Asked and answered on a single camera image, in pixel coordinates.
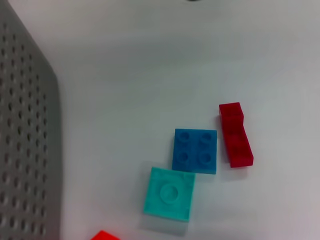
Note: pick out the blue square toy brick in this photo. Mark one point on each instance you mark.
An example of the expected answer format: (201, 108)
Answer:
(195, 151)

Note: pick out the bright orange-red toy brick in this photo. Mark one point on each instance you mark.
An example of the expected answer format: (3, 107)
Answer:
(103, 236)

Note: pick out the grey-green perforated plastic storage bin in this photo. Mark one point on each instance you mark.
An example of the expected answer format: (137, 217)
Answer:
(25, 125)

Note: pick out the dark red long toy brick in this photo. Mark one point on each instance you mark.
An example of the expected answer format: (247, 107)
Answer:
(236, 135)

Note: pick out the teal square toy plate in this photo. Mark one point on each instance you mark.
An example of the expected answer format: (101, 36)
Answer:
(170, 193)

